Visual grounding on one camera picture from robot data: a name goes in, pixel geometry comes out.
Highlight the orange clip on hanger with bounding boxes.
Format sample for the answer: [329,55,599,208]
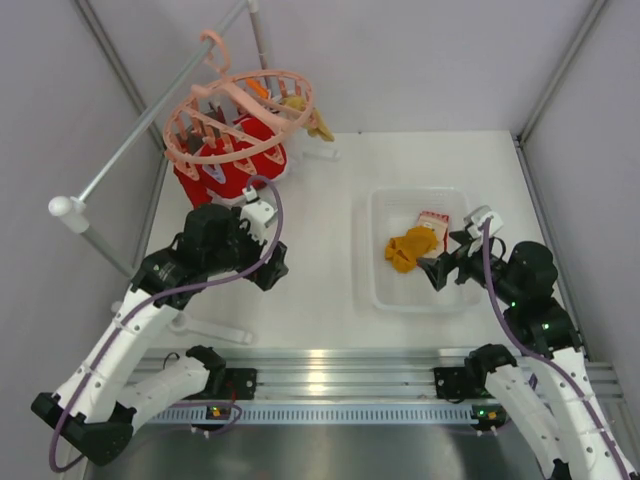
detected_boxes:
[245,78,271,99]

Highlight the red beige patterned sock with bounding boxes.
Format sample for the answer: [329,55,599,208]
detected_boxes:
[416,211,450,253]

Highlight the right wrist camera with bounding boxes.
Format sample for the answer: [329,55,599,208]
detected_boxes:
[463,205,504,239]

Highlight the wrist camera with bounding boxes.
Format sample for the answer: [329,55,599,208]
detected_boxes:
[240,187,277,243]
[463,205,504,239]

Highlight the pink round clip hanger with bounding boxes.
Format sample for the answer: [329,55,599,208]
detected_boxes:
[163,30,315,179]

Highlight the white plastic tray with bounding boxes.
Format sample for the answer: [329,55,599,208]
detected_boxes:
[369,187,480,314]

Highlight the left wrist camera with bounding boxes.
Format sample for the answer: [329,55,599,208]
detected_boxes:
[240,187,277,243]

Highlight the pale yellow hanging sock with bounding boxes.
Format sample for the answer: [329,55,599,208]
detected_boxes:
[279,95,336,144]

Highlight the aluminium mounting rail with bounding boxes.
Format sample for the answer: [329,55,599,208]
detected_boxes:
[124,347,626,426]

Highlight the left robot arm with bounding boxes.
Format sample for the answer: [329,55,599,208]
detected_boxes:
[31,200,288,466]

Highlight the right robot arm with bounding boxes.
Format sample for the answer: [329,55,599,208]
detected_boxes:
[419,231,639,479]

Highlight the mustard yellow sock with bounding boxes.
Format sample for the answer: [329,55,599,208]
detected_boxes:
[384,226,438,274]

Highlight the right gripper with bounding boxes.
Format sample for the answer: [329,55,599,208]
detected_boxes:
[417,228,521,304]

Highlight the metal clothes rack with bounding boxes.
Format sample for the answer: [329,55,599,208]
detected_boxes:
[47,0,341,346]

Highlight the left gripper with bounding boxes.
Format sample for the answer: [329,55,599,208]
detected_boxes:
[204,207,287,290]

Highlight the red hanging clothes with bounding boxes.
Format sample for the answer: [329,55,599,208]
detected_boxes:
[173,113,288,208]

